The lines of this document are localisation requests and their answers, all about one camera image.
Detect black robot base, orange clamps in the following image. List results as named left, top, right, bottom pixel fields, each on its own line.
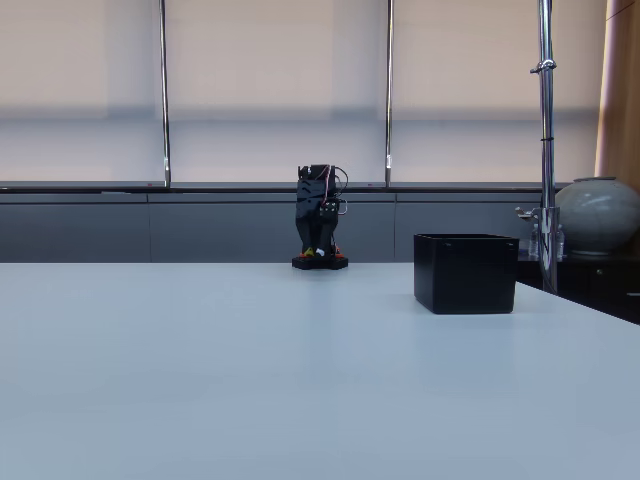
left=291, top=243, right=350, bottom=272

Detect black open box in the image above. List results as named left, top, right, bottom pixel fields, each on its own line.
left=413, top=233, right=520, bottom=316

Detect chrome window mullion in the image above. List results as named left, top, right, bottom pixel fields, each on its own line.
left=158, top=0, right=174, bottom=189
left=383, top=0, right=397, bottom=188

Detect beige roller blind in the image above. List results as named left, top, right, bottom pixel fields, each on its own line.
left=168, top=0, right=388, bottom=184
left=392, top=0, right=607, bottom=184
left=0, top=0, right=163, bottom=184

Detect metal pole clamp with wingnut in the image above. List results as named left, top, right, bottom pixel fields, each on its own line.
left=514, top=204, right=562, bottom=237

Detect grey window sill cabinet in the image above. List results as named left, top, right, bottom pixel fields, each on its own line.
left=0, top=181, right=572, bottom=264

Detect chrome stand pole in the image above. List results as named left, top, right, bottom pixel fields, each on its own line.
left=529, top=0, right=561, bottom=294

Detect grey-green ceramic vase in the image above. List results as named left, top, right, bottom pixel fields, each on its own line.
left=554, top=176, right=640, bottom=257

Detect dark low sideboard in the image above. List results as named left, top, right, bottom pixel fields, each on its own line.
left=514, top=251, right=640, bottom=326

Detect brown wooden panel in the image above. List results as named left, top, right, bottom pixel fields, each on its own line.
left=593, top=0, right=640, bottom=181

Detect red white arm servo cable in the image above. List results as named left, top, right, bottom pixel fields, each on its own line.
left=333, top=166, right=350, bottom=218

